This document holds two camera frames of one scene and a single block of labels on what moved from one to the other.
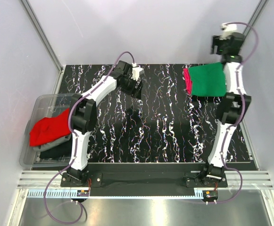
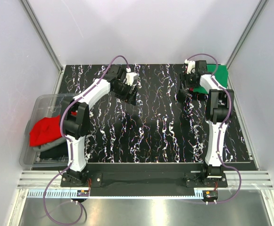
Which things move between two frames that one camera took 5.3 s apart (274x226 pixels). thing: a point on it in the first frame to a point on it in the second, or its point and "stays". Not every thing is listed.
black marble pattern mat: x=166 y=124 stays
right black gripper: x=216 y=42 to x=184 y=76
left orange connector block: x=82 y=193 stays
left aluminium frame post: x=43 y=36 stays
